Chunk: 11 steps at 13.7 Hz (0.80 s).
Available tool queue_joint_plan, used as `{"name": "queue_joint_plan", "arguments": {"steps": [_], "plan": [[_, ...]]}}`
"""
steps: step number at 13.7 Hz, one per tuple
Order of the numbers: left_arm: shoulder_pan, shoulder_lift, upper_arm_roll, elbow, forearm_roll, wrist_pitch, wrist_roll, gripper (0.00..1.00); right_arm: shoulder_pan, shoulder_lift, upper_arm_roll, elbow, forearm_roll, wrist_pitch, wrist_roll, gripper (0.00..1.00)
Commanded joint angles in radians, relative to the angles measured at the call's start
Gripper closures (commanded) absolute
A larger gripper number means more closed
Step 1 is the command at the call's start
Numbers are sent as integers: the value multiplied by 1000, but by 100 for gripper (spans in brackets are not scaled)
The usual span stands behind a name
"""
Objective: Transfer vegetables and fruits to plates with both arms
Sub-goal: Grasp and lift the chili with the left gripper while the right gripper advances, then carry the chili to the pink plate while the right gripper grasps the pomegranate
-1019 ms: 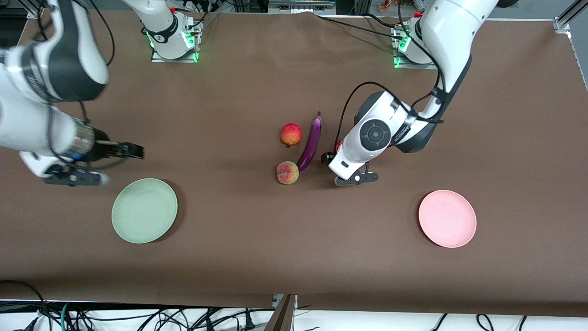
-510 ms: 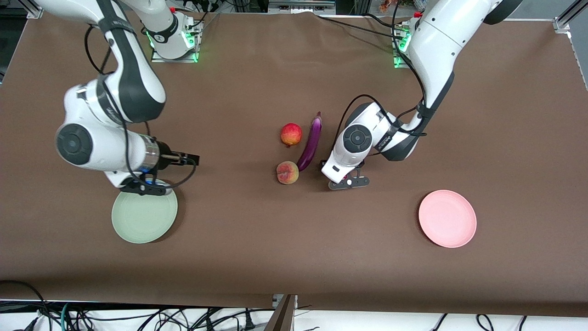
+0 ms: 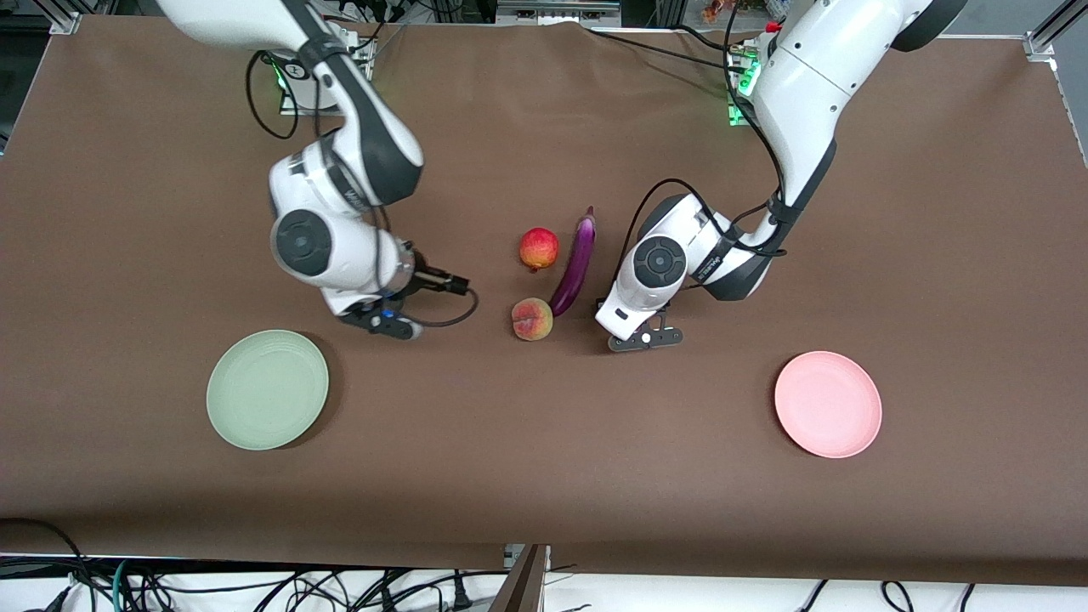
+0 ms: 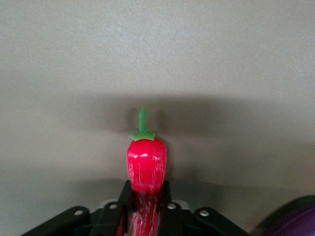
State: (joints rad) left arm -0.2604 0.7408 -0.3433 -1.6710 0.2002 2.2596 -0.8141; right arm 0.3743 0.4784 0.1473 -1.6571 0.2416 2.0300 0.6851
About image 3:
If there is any long purple eggplant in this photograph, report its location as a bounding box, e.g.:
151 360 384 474
548 206 598 319

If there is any pink fuzzy peach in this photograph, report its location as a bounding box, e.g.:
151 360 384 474
511 297 555 343

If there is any pale green ribbed plate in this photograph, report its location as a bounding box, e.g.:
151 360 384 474
206 330 330 451

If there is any brown table cover sheet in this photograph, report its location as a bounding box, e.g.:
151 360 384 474
0 15 1088 587

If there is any pink round plate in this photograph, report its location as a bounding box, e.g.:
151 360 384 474
773 351 883 460

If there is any grey metal box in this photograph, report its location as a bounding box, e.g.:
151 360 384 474
496 0 623 26

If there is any aluminium corner profile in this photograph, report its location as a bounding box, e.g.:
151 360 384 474
1024 0 1088 62

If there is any thin black camera cable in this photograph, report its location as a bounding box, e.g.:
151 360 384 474
408 287 479 329

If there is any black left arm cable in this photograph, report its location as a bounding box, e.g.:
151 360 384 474
627 38 790 258

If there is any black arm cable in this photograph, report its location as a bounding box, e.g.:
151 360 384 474
627 38 790 258
246 49 326 141

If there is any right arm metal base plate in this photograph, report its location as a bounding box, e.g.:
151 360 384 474
276 25 375 116

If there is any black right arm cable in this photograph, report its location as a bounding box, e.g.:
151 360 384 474
246 49 326 141

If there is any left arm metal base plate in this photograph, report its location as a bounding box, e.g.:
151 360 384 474
725 47 766 128

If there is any black cable at base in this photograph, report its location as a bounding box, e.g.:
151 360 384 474
340 0 405 52

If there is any black cable on table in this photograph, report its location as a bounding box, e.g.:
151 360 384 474
588 28 753 77

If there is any white metal bracket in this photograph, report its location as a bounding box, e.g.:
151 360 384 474
503 544 553 572

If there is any aluminium frame profile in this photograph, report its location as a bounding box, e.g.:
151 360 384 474
489 544 549 612

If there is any black looped floor cable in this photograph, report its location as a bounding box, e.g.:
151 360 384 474
0 518 99 612

